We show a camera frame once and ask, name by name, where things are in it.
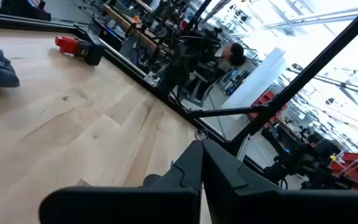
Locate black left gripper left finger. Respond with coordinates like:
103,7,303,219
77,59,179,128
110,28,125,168
39,139,204,224

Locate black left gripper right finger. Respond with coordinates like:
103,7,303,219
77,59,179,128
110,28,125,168
202,139,358,224

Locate white column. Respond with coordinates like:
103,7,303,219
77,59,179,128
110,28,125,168
221,47,288,110

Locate person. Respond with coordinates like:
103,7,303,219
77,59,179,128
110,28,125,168
197,42,247,100

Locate red black power tool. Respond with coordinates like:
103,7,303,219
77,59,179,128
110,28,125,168
54,35,106,67

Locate black computer tower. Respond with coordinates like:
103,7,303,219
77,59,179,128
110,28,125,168
92,17,126,52

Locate wooden workbench grey legs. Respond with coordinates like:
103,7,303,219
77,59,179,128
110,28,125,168
101,3,175,54

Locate black red tool case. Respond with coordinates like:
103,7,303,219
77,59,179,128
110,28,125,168
0,0,52,22

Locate white rail bracket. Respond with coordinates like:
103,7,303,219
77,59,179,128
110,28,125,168
143,70,162,88

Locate black rig frame post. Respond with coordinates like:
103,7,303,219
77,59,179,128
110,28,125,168
185,0,358,156

